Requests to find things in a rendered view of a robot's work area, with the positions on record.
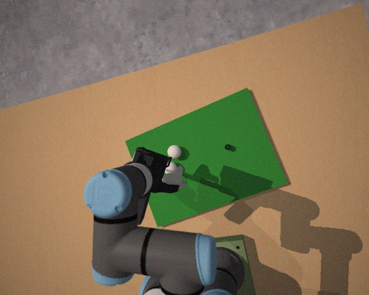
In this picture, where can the green golf mat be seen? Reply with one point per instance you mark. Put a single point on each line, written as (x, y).
(226, 155)

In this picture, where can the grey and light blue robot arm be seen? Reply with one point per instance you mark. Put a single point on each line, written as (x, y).
(173, 262)

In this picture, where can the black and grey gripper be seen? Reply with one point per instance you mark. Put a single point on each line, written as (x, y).
(171, 182)

